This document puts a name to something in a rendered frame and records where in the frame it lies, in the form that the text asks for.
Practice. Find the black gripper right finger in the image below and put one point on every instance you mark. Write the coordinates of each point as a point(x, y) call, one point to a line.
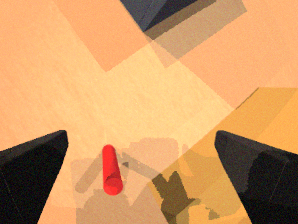
point(265, 178)

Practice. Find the red peg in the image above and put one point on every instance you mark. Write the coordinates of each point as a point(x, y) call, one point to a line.
point(112, 176)

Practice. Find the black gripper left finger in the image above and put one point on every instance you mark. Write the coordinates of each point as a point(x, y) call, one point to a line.
point(27, 174)

